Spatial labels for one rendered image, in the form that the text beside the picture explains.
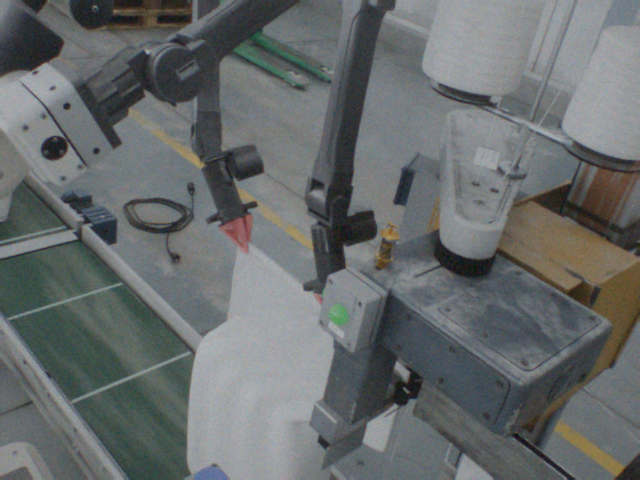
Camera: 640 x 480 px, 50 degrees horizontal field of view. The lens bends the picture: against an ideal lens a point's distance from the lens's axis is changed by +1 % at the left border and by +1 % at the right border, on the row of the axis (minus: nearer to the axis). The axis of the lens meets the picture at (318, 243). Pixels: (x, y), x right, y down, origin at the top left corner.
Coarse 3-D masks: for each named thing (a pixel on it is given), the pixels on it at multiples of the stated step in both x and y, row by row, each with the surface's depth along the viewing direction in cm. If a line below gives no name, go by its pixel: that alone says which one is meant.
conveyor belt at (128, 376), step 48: (0, 288) 227; (48, 288) 231; (96, 288) 235; (48, 336) 212; (96, 336) 215; (144, 336) 219; (96, 384) 199; (144, 384) 202; (96, 432) 184; (144, 432) 187
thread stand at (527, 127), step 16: (576, 0) 101; (560, 32) 103; (432, 80) 119; (544, 80) 107; (448, 96) 114; (464, 96) 114; (480, 96) 115; (496, 96) 118; (528, 128) 110; (544, 128) 109; (560, 144) 107; (576, 144) 103; (512, 160) 114; (592, 160) 100; (608, 160) 99; (624, 160) 101; (512, 176) 113
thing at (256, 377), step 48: (240, 240) 148; (240, 288) 153; (288, 288) 139; (240, 336) 155; (288, 336) 143; (192, 384) 164; (240, 384) 150; (288, 384) 145; (192, 432) 168; (240, 432) 151; (288, 432) 141; (384, 432) 128
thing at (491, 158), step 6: (480, 150) 121; (486, 150) 122; (492, 150) 122; (474, 156) 118; (480, 156) 119; (486, 156) 119; (492, 156) 120; (498, 156) 120; (474, 162) 116; (480, 162) 116; (486, 162) 117; (492, 162) 117; (492, 168) 115
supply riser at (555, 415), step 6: (558, 408) 148; (552, 414) 150; (558, 414) 149; (552, 420) 150; (546, 426) 152; (552, 426) 151; (546, 432) 152; (540, 438) 154; (546, 438) 153; (534, 444) 156; (540, 444) 154
